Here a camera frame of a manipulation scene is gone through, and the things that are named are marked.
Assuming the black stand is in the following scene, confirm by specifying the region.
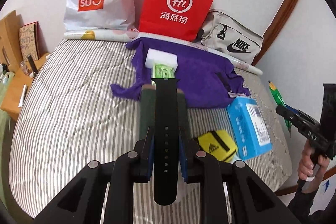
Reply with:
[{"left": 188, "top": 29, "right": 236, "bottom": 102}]
[{"left": 27, "top": 55, "right": 38, "bottom": 73}]

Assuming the dark green tin box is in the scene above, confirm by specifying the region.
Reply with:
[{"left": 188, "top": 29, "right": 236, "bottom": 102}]
[{"left": 140, "top": 84, "right": 188, "bottom": 140}]

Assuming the rolled printed paper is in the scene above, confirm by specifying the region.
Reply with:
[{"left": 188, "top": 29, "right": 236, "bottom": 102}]
[{"left": 64, "top": 29, "right": 263, "bottom": 75}]

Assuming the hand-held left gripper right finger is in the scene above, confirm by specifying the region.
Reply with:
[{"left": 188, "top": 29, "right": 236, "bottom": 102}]
[{"left": 178, "top": 132, "right": 302, "bottom": 224}]

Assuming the green packet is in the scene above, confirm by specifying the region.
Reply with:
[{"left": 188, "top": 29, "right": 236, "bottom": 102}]
[{"left": 268, "top": 80, "right": 290, "bottom": 135}]

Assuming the person's right hand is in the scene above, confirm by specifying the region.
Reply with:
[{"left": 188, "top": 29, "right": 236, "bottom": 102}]
[{"left": 299, "top": 144, "right": 328, "bottom": 181}]

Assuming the patterned book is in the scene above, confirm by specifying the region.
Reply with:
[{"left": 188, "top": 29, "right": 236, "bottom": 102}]
[{"left": 18, "top": 21, "right": 40, "bottom": 61}]

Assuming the white tube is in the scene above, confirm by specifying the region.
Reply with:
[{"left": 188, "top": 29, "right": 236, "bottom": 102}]
[{"left": 19, "top": 84, "right": 28, "bottom": 107}]

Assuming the person's right forearm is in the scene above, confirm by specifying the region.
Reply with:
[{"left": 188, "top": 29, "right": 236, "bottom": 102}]
[{"left": 287, "top": 179, "right": 336, "bottom": 224}]

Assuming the wooden nightstand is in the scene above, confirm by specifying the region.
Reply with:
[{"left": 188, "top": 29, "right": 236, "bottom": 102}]
[{"left": 0, "top": 53, "right": 51, "bottom": 121}]

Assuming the brown wooden door frame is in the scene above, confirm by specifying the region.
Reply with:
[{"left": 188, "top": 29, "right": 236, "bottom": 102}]
[{"left": 252, "top": 0, "right": 307, "bottom": 67}]

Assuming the white foam block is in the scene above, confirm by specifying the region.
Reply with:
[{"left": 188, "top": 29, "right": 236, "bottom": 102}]
[{"left": 145, "top": 49, "right": 178, "bottom": 73}]

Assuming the green tissue pack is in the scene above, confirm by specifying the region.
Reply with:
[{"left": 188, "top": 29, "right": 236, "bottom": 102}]
[{"left": 151, "top": 63, "right": 176, "bottom": 80}]

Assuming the purple cloth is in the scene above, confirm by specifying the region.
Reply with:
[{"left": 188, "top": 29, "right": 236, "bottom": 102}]
[{"left": 110, "top": 38, "right": 251, "bottom": 109}]

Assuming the yellow mini bag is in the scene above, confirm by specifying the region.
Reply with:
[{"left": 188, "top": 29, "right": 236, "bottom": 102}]
[{"left": 197, "top": 130, "right": 238, "bottom": 163}]

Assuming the wooden headboard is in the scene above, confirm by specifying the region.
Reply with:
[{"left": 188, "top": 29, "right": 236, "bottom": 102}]
[{"left": 0, "top": 10, "right": 21, "bottom": 67}]

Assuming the grey fabric pouch bag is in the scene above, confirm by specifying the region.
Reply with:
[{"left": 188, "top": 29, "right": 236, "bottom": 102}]
[{"left": 198, "top": 9, "right": 264, "bottom": 65}]

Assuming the light green sheet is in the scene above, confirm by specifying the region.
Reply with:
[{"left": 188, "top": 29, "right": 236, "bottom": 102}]
[{"left": 0, "top": 109, "right": 12, "bottom": 188}]

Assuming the black watch strap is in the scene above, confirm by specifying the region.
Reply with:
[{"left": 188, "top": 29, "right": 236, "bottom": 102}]
[{"left": 151, "top": 77, "right": 183, "bottom": 206}]

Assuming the blue cardboard box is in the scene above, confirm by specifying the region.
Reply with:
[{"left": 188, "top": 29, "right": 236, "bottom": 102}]
[{"left": 226, "top": 96, "right": 273, "bottom": 161}]

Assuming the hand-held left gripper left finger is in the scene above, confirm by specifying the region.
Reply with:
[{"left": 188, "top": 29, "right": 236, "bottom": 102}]
[{"left": 33, "top": 126, "right": 156, "bottom": 224}]

